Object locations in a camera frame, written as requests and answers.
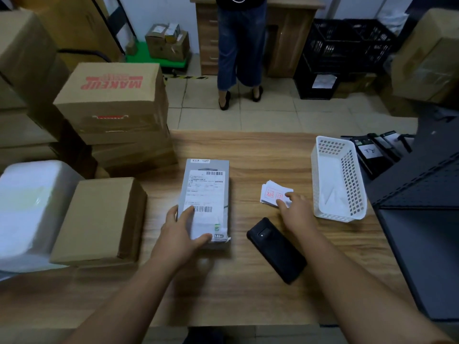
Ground stack of white stickers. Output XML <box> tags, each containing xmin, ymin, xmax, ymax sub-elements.
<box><xmin>260</xmin><ymin>180</ymin><xmax>295</xmax><ymax>208</ymax></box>

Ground small plain cardboard box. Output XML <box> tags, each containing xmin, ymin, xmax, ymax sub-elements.
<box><xmin>49</xmin><ymin>177</ymin><xmax>148</xmax><ymax>268</ymax></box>

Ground small labelled cardboard box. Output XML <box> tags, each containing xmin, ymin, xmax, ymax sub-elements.
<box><xmin>145</xmin><ymin>24</ymin><xmax>168</xmax><ymax>40</ymax></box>

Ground person's right hand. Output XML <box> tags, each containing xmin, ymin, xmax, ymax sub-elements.
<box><xmin>276</xmin><ymin>191</ymin><xmax>318</xmax><ymax>235</ymax></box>

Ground black flat device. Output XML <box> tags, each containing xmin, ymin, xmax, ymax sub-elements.
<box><xmin>380</xmin><ymin>130</ymin><xmax>413</xmax><ymax>158</ymax></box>
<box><xmin>367</xmin><ymin>133</ymin><xmax>402</xmax><ymax>163</ymax></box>
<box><xmin>396</xmin><ymin>134</ymin><xmax>416</xmax><ymax>153</ymax></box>

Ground green platform trolley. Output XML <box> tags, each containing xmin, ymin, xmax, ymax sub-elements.
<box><xmin>89</xmin><ymin>0</ymin><xmax>191</xmax><ymax>74</ymax></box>

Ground dark metal shelf rack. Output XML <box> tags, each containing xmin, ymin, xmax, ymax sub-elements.
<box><xmin>365</xmin><ymin>118</ymin><xmax>459</xmax><ymax>321</ymax></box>
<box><xmin>408</xmin><ymin>0</ymin><xmax>459</xmax><ymax>15</ymax></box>

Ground medium taped cardboard box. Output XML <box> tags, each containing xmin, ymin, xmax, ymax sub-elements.
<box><xmin>145</xmin><ymin>30</ymin><xmax>191</xmax><ymax>63</ymax></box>

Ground white plastic bag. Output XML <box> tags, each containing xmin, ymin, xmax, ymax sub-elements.
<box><xmin>376</xmin><ymin>5</ymin><xmax>409</xmax><ymax>34</ymax></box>

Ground grey product box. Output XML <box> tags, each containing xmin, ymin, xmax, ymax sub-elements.
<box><xmin>177</xmin><ymin>158</ymin><xmax>231</xmax><ymax>247</ymax></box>

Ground stack of large cardboard boxes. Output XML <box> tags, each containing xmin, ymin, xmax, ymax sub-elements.
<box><xmin>11</xmin><ymin>0</ymin><xmax>122</xmax><ymax>72</ymax></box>

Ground white perforated plastic tray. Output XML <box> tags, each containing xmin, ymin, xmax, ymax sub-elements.
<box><xmin>311</xmin><ymin>136</ymin><xmax>368</xmax><ymax>223</ymax></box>

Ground small yellowish cardboard box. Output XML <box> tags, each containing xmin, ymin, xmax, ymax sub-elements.
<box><xmin>164</xmin><ymin>23</ymin><xmax>181</xmax><ymax>43</ymax></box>

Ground wooden drawer desk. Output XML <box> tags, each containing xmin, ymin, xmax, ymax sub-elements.
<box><xmin>190</xmin><ymin>0</ymin><xmax>325</xmax><ymax>78</ymax></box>

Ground person's left forearm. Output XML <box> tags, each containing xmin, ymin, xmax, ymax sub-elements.
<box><xmin>63</xmin><ymin>252</ymin><xmax>180</xmax><ymax>344</ymax></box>

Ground black plastic crate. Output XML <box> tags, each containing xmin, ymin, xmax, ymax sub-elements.
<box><xmin>303</xmin><ymin>19</ymin><xmax>363</xmax><ymax>74</ymax></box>
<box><xmin>344</xmin><ymin>19</ymin><xmax>397</xmax><ymax>72</ymax></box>

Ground white foam parcel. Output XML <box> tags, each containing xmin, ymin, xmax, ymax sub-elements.
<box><xmin>0</xmin><ymin>160</ymin><xmax>85</xmax><ymax>273</ymax></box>

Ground black plastic crates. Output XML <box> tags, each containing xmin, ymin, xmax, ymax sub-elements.
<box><xmin>293</xmin><ymin>55</ymin><xmax>339</xmax><ymax>101</ymax></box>

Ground person's left hand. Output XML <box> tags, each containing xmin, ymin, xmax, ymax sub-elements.
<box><xmin>150</xmin><ymin>205</ymin><xmax>213</xmax><ymax>269</ymax></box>

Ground black scanners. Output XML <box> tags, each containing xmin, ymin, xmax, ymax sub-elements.
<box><xmin>350</xmin><ymin>136</ymin><xmax>386</xmax><ymax>180</ymax></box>

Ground person's right forearm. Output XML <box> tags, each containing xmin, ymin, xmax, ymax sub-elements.
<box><xmin>297</xmin><ymin>224</ymin><xmax>456</xmax><ymax>344</ymax></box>

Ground black handheld scanner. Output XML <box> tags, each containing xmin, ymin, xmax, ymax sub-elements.
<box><xmin>246</xmin><ymin>217</ymin><xmax>308</xmax><ymax>285</ymax></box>

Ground black office chair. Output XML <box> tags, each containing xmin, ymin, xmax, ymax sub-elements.
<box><xmin>57</xmin><ymin>48</ymin><xmax>112</xmax><ymax>63</ymax></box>

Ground red printed cardboard box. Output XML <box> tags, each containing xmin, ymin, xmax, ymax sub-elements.
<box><xmin>53</xmin><ymin>62</ymin><xmax>169</xmax><ymax>146</ymax></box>

